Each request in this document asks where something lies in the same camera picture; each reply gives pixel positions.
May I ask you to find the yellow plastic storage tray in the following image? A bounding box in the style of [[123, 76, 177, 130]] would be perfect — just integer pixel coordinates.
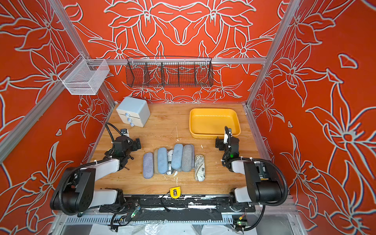
[[189, 108, 241, 139]]

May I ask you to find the map print glasses case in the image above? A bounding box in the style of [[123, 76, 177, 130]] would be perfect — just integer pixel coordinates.
[[194, 154, 205, 182]]

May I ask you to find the light blue glasses case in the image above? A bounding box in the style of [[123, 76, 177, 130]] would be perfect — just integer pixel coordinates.
[[157, 147, 168, 174], [171, 144, 183, 171]]

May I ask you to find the grey fabric glasses case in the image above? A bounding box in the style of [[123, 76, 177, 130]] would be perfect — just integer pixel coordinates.
[[181, 144, 194, 172]]

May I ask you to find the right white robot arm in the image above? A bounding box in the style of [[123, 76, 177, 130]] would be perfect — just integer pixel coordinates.
[[215, 126, 288, 206]]

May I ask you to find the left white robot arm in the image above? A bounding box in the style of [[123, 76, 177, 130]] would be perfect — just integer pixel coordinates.
[[50, 122, 142, 215]]

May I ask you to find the purple fabric glasses case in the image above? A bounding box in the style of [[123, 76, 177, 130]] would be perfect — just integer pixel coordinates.
[[143, 152, 154, 179]]

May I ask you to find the newspaper print glasses case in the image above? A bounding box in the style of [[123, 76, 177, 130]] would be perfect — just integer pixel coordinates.
[[166, 149, 175, 175]]

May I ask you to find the grey mini drawer box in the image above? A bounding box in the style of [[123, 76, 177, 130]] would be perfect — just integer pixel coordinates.
[[116, 97, 150, 127]]

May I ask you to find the yellow tape measure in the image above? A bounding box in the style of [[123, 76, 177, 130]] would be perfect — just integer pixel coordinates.
[[169, 187, 181, 199]]

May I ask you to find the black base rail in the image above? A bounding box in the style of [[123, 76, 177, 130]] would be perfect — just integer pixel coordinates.
[[98, 193, 256, 213]]

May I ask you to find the white mesh wall basket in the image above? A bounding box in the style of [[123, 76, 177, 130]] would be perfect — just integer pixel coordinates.
[[59, 59, 110, 96]]

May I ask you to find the black wire wall basket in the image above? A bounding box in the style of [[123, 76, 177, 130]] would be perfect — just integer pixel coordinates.
[[125, 56, 214, 88]]

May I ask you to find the grey cable duct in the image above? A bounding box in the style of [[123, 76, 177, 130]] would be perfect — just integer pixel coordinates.
[[63, 213, 236, 226]]

